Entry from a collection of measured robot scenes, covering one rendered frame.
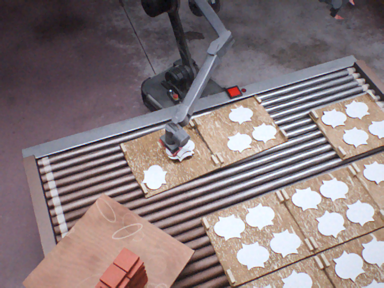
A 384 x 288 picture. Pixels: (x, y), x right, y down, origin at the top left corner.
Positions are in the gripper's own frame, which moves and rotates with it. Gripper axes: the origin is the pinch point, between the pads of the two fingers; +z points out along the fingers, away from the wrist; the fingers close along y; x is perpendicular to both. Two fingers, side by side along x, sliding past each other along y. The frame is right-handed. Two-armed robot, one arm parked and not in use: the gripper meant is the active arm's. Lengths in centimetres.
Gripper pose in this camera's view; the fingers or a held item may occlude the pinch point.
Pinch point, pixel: (170, 151)
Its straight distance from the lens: 226.5
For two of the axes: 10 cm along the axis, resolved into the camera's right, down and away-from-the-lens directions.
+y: 6.5, 6.2, -4.3
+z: -0.5, 6.1, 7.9
